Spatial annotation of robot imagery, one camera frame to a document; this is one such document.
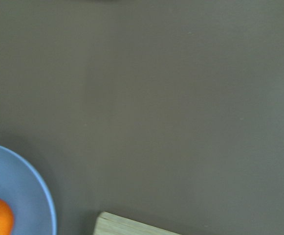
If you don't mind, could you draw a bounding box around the blue ceramic plate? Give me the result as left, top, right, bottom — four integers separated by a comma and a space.
0, 146, 57, 235

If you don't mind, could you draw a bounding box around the wooden cutting board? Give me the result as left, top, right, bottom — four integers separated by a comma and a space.
93, 211, 177, 235

